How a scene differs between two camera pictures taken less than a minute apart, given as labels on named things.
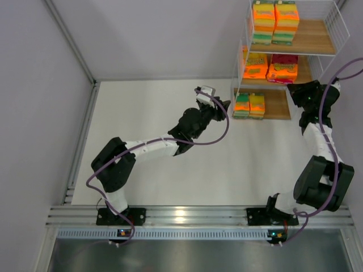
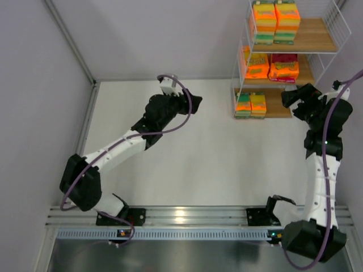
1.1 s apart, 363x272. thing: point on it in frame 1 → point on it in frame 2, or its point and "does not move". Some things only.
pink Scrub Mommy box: (283, 68) does not move
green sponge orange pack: (242, 106) does not move
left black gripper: (216, 107) → (182, 101)
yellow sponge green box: (287, 22) does not move
